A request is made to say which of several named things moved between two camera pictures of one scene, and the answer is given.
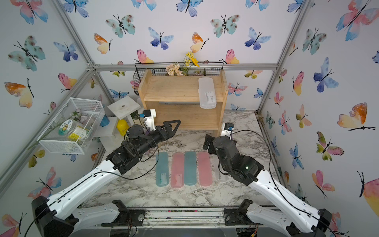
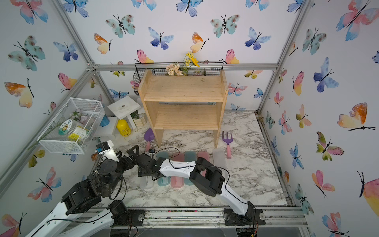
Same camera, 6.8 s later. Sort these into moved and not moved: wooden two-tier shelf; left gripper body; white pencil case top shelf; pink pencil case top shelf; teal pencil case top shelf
Moved: white pencil case top shelf; left gripper body
Not moved: wooden two-tier shelf; teal pencil case top shelf; pink pencil case top shelf
